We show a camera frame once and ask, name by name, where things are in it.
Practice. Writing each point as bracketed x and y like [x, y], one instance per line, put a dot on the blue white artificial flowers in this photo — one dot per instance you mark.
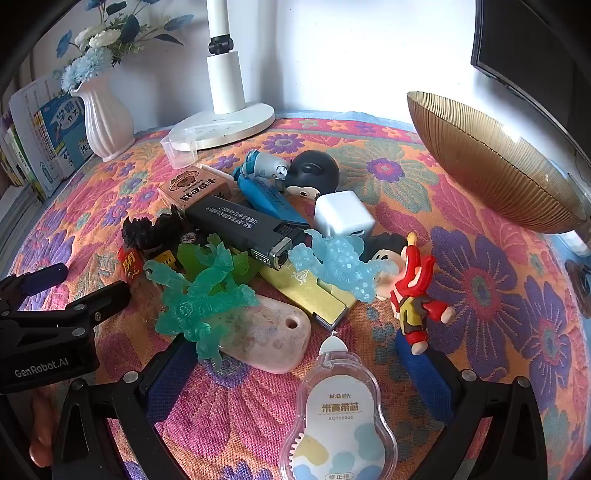
[94, 57]

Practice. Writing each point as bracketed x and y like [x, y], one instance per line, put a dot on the brown round object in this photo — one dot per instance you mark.
[579, 288]

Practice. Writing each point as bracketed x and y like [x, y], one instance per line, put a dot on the yellow stapler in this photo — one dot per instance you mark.
[300, 291]

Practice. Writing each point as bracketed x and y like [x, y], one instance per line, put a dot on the yellow-green translucent figure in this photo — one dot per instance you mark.
[188, 256]

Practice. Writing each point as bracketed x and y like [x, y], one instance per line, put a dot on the white charger cube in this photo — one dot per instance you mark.
[339, 214]

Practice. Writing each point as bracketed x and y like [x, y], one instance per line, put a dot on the white ribbed vase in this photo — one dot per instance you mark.
[104, 124]

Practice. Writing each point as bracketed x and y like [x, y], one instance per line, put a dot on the row of books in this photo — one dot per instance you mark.
[51, 134]

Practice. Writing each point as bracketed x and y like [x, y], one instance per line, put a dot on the pink cartoon card box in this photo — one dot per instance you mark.
[194, 189]

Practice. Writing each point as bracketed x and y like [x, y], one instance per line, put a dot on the floral orange table cloth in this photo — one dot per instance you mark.
[485, 277]

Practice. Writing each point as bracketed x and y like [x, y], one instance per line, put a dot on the black round mouse figure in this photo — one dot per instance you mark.
[316, 170]

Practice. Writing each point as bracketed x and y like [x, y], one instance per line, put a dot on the black television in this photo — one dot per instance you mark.
[531, 46]

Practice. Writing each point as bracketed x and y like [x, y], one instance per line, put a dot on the blue translucent monster figure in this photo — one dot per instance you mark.
[337, 263]

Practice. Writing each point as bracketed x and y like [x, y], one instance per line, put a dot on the grey teal robot figure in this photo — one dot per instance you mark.
[270, 168]

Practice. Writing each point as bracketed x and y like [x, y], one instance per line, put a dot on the clear plastic tape holder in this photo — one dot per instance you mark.
[178, 154]

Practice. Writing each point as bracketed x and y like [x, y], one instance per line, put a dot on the clear correction tape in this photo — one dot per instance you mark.
[337, 415]

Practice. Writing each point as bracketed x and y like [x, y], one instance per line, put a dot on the pink oval board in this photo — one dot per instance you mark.
[270, 337]

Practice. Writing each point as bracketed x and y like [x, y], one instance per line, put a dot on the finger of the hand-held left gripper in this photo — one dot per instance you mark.
[99, 300]
[44, 277]

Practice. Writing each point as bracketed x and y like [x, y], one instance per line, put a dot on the amber ribbed glass bowl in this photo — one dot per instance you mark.
[471, 152]

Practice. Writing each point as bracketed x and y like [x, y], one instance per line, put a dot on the dark brown monster figure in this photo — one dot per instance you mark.
[152, 233]

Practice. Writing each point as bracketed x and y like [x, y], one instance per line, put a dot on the person's left hand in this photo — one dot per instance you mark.
[40, 434]

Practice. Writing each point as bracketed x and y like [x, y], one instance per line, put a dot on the red clothed figurine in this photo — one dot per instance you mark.
[411, 288]

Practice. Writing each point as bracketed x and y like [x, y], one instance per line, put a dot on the round-faced black-haired figurine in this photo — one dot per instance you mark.
[383, 256]

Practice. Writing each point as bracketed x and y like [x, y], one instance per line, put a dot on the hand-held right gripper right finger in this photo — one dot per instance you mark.
[431, 390]

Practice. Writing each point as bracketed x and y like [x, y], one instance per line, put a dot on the black rectangular lighter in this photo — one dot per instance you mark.
[231, 219]

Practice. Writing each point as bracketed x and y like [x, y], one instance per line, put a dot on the white plastic object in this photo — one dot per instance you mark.
[577, 243]

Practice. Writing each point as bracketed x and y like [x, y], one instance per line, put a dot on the teal translucent monster figure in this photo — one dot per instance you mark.
[198, 300]

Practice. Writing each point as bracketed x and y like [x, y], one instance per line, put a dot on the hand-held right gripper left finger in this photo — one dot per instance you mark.
[173, 371]

